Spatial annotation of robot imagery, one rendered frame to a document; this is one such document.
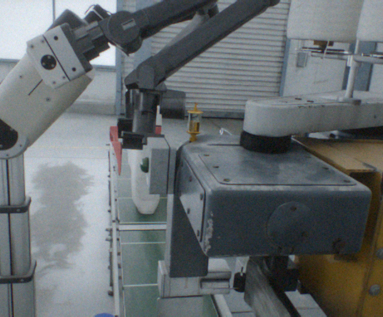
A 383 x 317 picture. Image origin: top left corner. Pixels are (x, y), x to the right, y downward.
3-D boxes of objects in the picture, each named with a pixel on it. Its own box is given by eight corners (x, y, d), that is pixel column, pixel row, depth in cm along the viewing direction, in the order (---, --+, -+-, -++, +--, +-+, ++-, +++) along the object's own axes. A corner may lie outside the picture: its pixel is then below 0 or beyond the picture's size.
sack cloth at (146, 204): (129, 190, 318) (133, 95, 298) (157, 190, 322) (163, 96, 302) (130, 215, 274) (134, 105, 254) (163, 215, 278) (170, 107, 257)
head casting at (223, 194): (163, 260, 88) (172, 121, 80) (273, 256, 93) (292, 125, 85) (189, 368, 60) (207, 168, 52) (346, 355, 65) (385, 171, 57)
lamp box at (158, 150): (145, 181, 82) (147, 136, 80) (168, 181, 83) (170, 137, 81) (148, 195, 75) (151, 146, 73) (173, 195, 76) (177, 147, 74)
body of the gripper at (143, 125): (164, 141, 99) (166, 112, 101) (121, 138, 98) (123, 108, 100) (163, 149, 105) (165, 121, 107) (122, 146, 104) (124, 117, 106)
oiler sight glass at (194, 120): (185, 129, 80) (187, 111, 79) (199, 129, 80) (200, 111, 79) (188, 132, 77) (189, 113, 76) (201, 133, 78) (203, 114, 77)
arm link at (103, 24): (96, 31, 107) (92, 24, 101) (132, 13, 107) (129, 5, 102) (113, 64, 107) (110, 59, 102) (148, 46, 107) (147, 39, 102)
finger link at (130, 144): (140, 173, 96) (143, 134, 99) (108, 171, 96) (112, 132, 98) (140, 179, 103) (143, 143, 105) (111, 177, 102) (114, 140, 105)
